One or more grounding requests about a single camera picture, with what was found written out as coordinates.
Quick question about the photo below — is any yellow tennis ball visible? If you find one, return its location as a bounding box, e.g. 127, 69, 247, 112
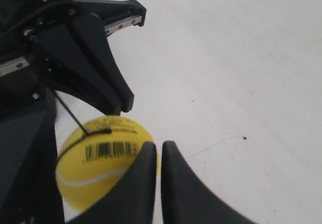
55, 115, 153, 212

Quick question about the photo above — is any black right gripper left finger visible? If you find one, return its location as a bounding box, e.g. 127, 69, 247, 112
69, 142, 157, 224

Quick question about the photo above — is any black hanging string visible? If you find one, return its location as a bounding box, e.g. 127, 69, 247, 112
54, 92, 112, 167

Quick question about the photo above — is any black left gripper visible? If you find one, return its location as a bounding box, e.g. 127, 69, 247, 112
1, 0, 146, 115

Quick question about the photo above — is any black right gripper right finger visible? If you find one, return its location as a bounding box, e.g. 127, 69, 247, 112
162, 141, 253, 223

